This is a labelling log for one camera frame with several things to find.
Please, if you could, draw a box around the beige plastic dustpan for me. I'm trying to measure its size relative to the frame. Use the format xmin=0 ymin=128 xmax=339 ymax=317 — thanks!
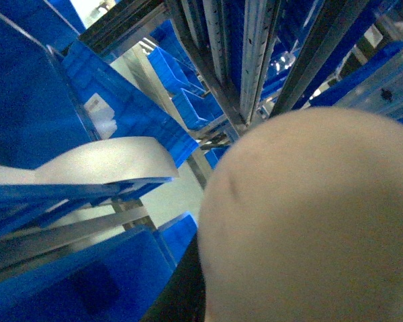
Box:
xmin=0 ymin=106 xmax=403 ymax=322

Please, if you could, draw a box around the blue bin on shelf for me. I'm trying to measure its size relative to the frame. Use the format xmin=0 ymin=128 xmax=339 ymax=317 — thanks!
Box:
xmin=148 ymin=47 xmax=224 ymax=131

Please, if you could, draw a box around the stainless steel shelf rack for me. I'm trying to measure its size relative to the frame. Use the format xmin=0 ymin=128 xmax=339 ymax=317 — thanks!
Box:
xmin=0 ymin=1 xmax=394 ymax=237

